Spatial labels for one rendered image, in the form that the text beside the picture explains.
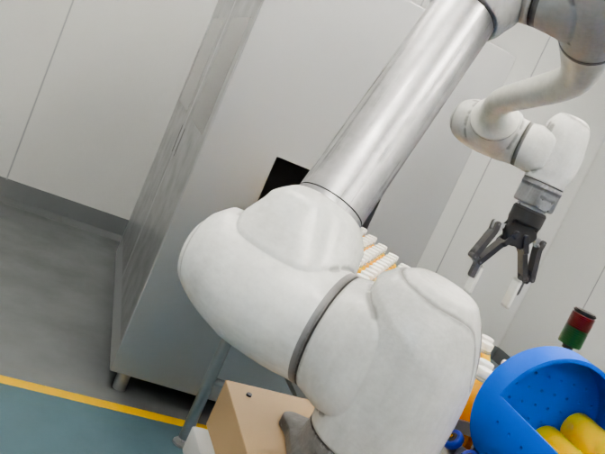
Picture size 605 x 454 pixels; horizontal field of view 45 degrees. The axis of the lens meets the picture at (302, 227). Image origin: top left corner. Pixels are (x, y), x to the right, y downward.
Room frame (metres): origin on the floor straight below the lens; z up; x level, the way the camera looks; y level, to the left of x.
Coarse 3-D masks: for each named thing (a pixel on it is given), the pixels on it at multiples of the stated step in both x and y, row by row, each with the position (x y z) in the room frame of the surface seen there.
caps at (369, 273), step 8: (368, 240) 2.69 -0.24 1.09; (376, 248) 2.59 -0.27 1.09; (384, 248) 2.71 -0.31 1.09; (368, 256) 2.36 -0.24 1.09; (376, 256) 2.51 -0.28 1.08; (392, 256) 2.59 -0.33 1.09; (360, 264) 2.17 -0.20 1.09; (376, 264) 2.26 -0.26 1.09; (384, 264) 2.33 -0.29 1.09; (392, 264) 2.46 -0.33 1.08; (400, 264) 2.49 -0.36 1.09; (368, 272) 2.07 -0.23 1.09; (376, 272) 2.12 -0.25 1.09; (488, 336) 1.93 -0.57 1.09; (488, 344) 1.83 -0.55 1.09
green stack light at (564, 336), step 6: (564, 324) 1.94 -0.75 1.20; (564, 330) 1.93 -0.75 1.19; (570, 330) 1.91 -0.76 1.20; (576, 330) 1.91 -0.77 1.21; (558, 336) 1.95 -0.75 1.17; (564, 336) 1.92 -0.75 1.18; (570, 336) 1.91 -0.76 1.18; (576, 336) 1.91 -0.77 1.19; (582, 336) 1.91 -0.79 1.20; (564, 342) 1.91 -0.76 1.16; (570, 342) 1.91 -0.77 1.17; (576, 342) 1.91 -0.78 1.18; (582, 342) 1.91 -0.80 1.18; (576, 348) 1.91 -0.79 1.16
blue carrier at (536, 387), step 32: (544, 352) 1.36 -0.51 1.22; (512, 384) 1.31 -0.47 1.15; (544, 384) 1.40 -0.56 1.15; (576, 384) 1.42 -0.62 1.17; (480, 416) 1.33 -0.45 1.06; (512, 416) 1.25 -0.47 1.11; (544, 416) 1.41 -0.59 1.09; (480, 448) 1.33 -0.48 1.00; (512, 448) 1.22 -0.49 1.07; (544, 448) 1.15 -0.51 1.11
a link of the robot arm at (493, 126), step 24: (552, 72) 1.35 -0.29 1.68; (576, 72) 1.22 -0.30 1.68; (600, 72) 1.22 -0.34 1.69; (504, 96) 1.47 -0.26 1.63; (528, 96) 1.40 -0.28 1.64; (552, 96) 1.35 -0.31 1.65; (576, 96) 1.32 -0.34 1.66; (456, 120) 1.65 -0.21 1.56; (480, 120) 1.58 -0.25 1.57; (504, 120) 1.56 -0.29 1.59; (480, 144) 1.62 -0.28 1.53; (504, 144) 1.60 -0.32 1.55
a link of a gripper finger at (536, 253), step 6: (540, 246) 1.62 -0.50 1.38; (534, 252) 1.63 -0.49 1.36; (540, 252) 1.62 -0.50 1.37; (534, 258) 1.63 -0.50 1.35; (540, 258) 1.63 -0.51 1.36; (528, 264) 1.64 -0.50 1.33; (534, 264) 1.62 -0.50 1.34; (528, 270) 1.65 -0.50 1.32; (534, 270) 1.63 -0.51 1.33; (534, 276) 1.63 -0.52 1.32
